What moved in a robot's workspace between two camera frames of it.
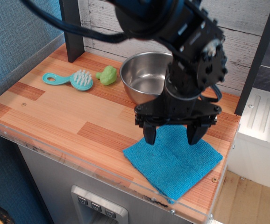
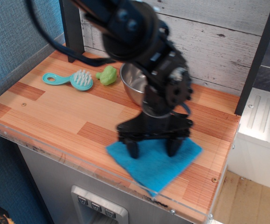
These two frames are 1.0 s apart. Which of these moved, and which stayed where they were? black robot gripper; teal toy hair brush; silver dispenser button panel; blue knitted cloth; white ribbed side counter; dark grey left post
Moved: blue knitted cloth; black robot gripper
Stayed: teal toy hair brush; silver dispenser button panel; white ribbed side counter; dark grey left post
